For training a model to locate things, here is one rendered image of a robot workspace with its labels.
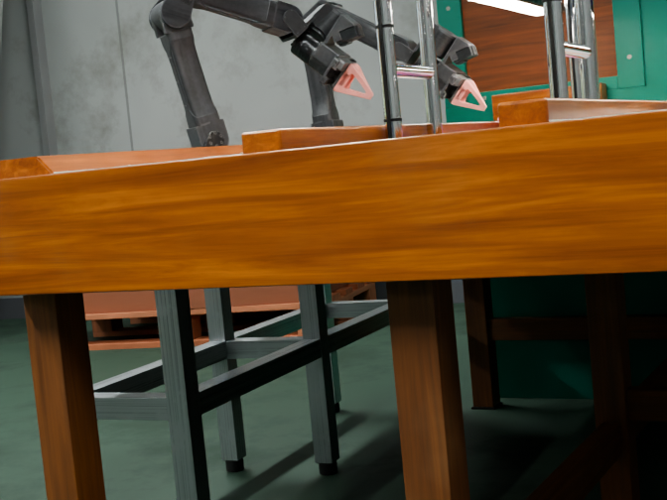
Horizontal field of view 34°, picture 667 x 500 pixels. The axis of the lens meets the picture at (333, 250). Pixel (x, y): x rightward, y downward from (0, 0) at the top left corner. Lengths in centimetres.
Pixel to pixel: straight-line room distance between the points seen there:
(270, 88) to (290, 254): 434
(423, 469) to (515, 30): 197
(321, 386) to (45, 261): 116
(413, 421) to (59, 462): 56
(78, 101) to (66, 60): 24
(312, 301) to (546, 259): 140
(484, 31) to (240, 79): 271
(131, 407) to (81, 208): 71
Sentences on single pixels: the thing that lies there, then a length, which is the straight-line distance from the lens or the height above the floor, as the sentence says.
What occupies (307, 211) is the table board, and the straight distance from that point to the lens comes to 127.
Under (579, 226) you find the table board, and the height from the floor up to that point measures 63.
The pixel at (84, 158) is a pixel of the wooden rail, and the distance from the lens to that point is 160.
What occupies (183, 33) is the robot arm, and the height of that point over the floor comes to 101.
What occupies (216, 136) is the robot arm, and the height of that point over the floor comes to 79.
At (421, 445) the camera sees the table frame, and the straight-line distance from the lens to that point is 132.
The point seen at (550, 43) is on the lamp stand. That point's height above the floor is 84.
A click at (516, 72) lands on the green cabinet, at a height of 92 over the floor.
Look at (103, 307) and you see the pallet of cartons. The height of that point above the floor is 19.
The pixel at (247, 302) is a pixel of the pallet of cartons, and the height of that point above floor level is 17.
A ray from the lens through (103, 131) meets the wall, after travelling 614.
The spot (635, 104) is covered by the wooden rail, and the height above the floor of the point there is 76.
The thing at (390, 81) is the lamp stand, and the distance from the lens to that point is 155.
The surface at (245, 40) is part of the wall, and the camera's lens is 569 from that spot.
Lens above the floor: 72
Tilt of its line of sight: 5 degrees down
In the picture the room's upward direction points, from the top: 5 degrees counter-clockwise
